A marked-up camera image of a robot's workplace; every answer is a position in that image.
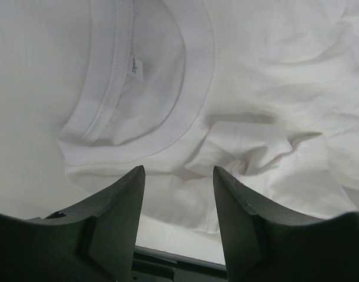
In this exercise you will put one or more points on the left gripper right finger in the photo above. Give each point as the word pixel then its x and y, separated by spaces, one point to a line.
pixel 265 241

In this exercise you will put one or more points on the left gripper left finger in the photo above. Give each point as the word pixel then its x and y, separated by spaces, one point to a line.
pixel 92 240

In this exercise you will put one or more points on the white t shirt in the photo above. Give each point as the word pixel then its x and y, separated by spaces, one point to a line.
pixel 268 90

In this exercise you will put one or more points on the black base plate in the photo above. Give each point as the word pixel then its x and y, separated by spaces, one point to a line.
pixel 153 265

